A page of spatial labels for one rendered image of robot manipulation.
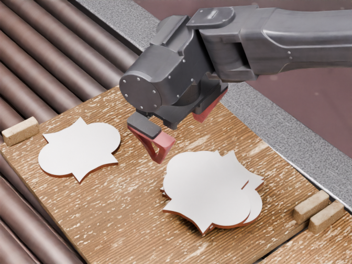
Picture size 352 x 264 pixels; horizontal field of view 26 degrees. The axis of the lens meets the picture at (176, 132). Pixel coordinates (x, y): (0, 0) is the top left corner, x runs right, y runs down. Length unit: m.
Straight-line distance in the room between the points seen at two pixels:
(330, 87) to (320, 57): 1.89
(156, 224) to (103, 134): 0.19
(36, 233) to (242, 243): 0.30
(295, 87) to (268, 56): 1.85
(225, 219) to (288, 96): 1.61
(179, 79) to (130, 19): 0.63
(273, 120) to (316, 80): 1.44
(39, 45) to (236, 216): 0.55
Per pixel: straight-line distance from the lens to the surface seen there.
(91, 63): 1.40
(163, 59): 0.89
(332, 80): 2.75
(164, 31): 0.92
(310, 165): 1.25
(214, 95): 1.02
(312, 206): 1.13
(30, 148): 1.24
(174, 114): 0.97
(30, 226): 1.17
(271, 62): 0.86
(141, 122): 0.99
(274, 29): 0.84
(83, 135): 1.24
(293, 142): 1.27
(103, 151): 1.21
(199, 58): 0.90
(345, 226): 1.15
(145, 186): 1.17
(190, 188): 1.12
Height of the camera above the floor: 1.85
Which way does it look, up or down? 47 degrees down
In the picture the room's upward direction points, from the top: straight up
